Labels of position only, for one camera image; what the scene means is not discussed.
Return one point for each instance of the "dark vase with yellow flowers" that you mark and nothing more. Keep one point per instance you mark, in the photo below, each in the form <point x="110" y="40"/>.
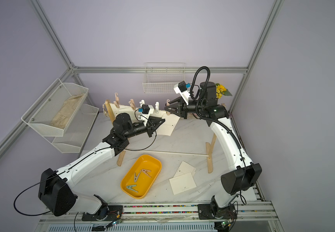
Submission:
<point x="221" y="91"/>

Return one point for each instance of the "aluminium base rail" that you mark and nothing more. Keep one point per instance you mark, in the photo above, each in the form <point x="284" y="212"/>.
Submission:
<point x="180" y="217"/>

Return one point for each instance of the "white postcard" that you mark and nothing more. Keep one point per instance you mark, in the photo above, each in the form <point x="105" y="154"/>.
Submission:
<point x="115" y="109"/>
<point x="182" y="183"/>
<point x="184" y="168"/>
<point x="127" y="109"/>
<point x="168" y="126"/>

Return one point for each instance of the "white wire wall basket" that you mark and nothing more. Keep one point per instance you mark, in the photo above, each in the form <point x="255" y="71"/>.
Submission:
<point x="161" y="77"/>

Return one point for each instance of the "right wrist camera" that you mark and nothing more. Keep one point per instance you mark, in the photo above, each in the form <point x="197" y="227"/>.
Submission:
<point x="182" y="88"/>

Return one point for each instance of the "beige cloth in basket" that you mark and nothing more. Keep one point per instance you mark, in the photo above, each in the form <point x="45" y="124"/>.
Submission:
<point x="62" y="118"/>

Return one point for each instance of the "white mesh shelf basket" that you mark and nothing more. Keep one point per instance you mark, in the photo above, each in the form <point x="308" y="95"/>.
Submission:
<point x="72" y="138"/>

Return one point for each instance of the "teal clothespin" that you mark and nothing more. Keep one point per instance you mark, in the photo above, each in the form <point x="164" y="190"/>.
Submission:
<point x="132" y="187"/>

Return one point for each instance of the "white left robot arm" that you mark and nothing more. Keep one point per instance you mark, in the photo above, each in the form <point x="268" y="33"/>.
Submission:
<point x="56" y="187"/>

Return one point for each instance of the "wooden clothesline rack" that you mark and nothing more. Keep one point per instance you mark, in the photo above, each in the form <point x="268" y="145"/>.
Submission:
<point x="167" y="140"/>

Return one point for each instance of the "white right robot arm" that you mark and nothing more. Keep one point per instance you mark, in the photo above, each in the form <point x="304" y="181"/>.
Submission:
<point x="200" y="99"/>

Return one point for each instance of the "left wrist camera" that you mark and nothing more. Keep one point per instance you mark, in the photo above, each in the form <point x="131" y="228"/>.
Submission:
<point x="145" y="111"/>

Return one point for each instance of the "yellow plastic tray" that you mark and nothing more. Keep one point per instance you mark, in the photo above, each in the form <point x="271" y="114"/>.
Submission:
<point x="144" y="182"/>

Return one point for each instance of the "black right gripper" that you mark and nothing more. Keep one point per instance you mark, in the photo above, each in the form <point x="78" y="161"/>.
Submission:
<point x="183" y="108"/>

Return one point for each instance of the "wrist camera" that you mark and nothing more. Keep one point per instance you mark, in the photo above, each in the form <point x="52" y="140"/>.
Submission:
<point x="182" y="88"/>
<point x="145" y="111"/>

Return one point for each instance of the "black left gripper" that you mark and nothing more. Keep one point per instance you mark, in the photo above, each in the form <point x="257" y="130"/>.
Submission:
<point x="155" y="122"/>

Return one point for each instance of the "white clothespin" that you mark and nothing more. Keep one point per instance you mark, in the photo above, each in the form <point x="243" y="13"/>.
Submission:
<point x="157" y="107"/>
<point x="142" y="102"/>

